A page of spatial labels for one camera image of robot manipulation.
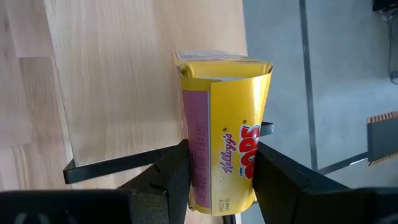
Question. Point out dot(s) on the black floor tape strip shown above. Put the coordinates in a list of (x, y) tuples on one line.
[(342, 163), (308, 77)]

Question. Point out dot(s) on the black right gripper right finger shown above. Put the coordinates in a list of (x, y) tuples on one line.
[(280, 180)]

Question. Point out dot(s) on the yellow Corn Pops box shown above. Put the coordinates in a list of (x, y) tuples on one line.
[(230, 109)]

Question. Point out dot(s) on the black hazard-striped floor mat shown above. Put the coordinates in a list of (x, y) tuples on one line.
[(384, 140)]

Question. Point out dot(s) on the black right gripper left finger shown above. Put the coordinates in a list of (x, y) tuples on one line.
[(168, 186)]

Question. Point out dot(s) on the black floor equipment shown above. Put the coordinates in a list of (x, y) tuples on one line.
[(385, 4)]

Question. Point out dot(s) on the wooden shelf with black frame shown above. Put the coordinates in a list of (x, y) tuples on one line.
[(124, 77)]

